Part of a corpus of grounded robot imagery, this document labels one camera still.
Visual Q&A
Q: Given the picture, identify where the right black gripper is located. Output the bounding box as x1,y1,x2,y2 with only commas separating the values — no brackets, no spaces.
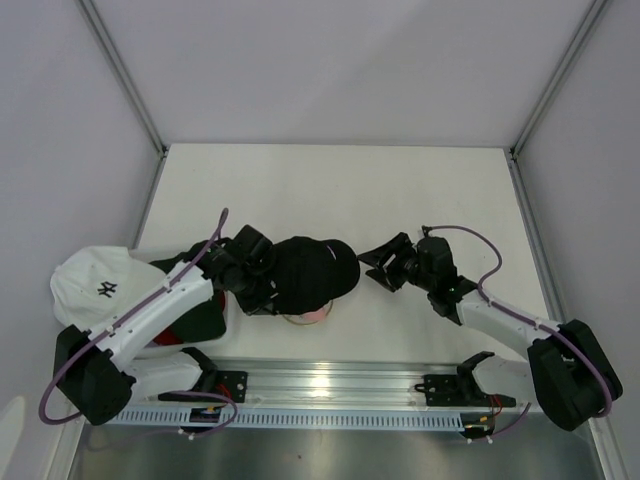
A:
356,232,434,292

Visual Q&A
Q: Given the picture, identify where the black baseball cap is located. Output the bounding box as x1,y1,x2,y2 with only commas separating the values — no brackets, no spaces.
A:
268,236,361,315

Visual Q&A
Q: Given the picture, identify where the white baseball cap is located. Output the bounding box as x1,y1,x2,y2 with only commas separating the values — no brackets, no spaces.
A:
50,246,165,331

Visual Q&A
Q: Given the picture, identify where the pink baseball cap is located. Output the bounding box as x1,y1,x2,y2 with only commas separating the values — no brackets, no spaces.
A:
299,300,333,325

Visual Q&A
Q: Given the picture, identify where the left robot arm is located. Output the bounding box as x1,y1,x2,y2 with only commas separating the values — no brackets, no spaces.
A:
50,225,276,426

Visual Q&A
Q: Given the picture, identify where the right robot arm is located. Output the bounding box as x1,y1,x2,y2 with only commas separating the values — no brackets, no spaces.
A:
358,227,623,431

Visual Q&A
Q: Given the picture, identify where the dark green baseball cap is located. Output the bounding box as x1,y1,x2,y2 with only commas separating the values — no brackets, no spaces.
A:
150,240,227,346

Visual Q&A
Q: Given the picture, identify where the white plastic basket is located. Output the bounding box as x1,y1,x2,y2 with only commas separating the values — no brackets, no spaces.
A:
129,245,238,359

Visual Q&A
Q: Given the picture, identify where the red baseball cap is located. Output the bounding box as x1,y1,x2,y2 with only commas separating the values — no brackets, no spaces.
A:
153,292,226,346

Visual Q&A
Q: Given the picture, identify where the aluminium mounting rail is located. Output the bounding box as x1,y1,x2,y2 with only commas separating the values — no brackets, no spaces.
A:
214,359,455,411

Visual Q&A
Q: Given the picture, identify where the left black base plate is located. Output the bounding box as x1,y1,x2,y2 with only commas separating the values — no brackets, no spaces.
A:
158,370,249,404

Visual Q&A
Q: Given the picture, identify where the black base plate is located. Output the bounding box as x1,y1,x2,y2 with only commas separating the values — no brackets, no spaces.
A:
158,370,249,404
413,374,516,408

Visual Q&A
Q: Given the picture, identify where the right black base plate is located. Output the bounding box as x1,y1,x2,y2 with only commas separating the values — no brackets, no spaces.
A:
413,374,516,408

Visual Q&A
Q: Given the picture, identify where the white slotted cable duct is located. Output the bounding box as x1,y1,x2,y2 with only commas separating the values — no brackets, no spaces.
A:
110,406,464,432

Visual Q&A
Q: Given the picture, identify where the left aluminium frame post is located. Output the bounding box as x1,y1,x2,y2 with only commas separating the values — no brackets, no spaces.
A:
74,0,167,158

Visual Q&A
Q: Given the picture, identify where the aluminium frame post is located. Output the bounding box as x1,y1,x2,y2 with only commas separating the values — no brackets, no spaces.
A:
74,0,167,158
509,0,612,162

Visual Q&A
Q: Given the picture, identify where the right aluminium frame post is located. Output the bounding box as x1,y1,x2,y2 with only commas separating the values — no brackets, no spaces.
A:
509,0,612,162

